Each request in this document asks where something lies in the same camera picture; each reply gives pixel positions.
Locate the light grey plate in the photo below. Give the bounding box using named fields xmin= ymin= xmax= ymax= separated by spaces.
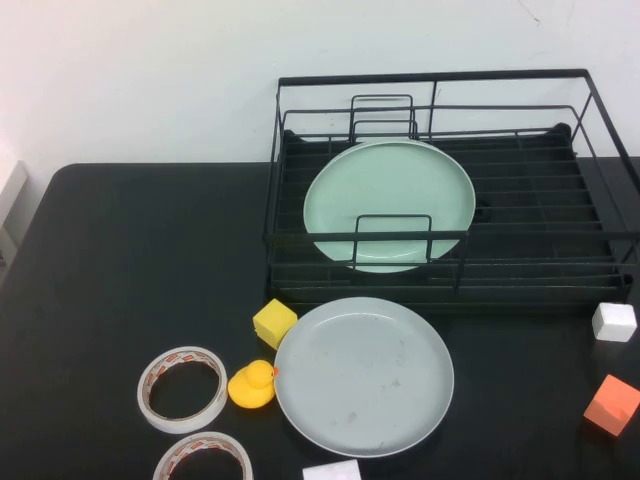
xmin=273 ymin=296 xmax=456 ymax=459

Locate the mint green plate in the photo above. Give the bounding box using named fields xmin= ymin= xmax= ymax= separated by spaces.
xmin=303 ymin=139 xmax=477 ymax=275

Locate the yellow foam cube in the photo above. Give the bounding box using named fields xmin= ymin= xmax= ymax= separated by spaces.
xmin=252 ymin=298 xmax=299 ymax=351

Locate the yellow rubber duck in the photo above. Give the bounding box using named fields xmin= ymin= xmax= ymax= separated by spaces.
xmin=227 ymin=359 xmax=280 ymax=410

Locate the black plastic drip tray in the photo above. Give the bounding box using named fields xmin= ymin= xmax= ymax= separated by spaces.
xmin=269 ymin=124 xmax=632 ymax=314

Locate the white foam block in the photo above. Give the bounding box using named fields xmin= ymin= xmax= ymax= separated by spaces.
xmin=301 ymin=458 xmax=362 ymax=480

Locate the white tape roll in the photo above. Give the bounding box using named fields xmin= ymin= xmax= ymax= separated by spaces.
xmin=136 ymin=345 xmax=229 ymax=435
xmin=152 ymin=431 xmax=255 ymax=480

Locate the white foam cube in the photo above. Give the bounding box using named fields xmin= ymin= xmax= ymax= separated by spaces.
xmin=591 ymin=301 xmax=639 ymax=344

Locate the orange foam cube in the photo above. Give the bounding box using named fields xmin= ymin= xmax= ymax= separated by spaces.
xmin=583 ymin=373 xmax=640 ymax=440

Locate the black wire dish rack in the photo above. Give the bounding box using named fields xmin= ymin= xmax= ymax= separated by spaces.
xmin=263 ymin=68 xmax=640 ymax=314

